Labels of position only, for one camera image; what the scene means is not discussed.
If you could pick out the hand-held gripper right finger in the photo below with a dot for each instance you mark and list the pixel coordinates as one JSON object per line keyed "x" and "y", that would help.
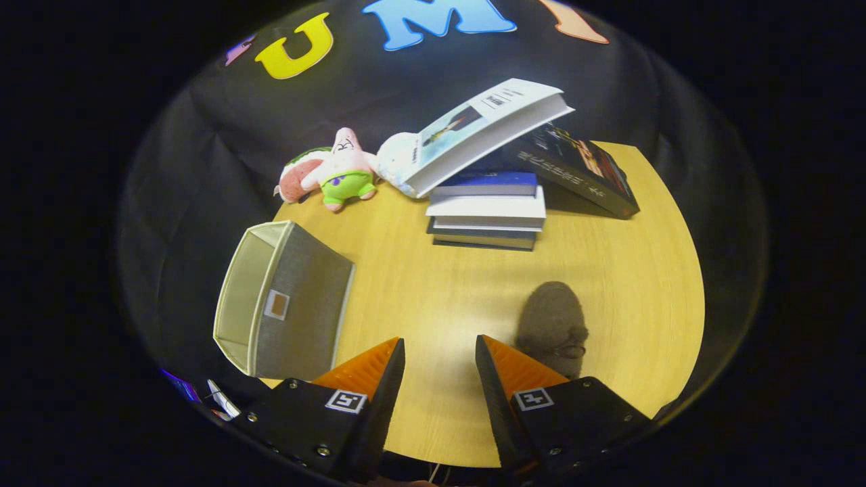
{"x": 575, "y": 426}

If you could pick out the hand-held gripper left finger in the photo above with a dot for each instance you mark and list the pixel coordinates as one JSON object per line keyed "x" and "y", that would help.
{"x": 318, "y": 426}

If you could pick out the brown fuzzy shoe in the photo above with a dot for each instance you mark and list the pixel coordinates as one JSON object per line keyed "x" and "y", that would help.
{"x": 551, "y": 318}

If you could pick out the grey fabric storage box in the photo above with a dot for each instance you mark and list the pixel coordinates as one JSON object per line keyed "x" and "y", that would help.
{"x": 298, "y": 304}

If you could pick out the white cylindrical device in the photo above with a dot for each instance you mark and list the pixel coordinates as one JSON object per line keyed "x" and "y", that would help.
{"x": 223, "y": 399}

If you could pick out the purple lit screen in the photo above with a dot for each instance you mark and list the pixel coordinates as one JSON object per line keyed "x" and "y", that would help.
{"x": 181, "y": 385}

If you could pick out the dark grey book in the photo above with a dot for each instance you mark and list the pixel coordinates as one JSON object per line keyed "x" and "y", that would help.
{"x": 484, "y": 239}

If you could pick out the watermelon slice plush toy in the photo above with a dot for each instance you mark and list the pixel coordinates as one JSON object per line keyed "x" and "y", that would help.
{"x": 294, "y": 182}

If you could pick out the black cover book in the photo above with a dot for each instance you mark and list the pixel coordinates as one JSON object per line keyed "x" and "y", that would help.
{"x": 582, "y": 176}

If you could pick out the blue cover book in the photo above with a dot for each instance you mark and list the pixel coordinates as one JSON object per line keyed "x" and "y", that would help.
{"x": 487, "y": 182}

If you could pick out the pink starfish plush toy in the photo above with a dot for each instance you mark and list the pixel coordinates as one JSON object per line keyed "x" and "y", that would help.
{"x": 345, "y": 162}

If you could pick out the white and blue plush toy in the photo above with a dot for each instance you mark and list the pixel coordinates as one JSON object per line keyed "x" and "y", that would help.
{"x": 396, "y": 159}

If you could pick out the white cover book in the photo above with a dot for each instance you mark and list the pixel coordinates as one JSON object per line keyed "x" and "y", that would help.
{"x": 487, "y": 128}

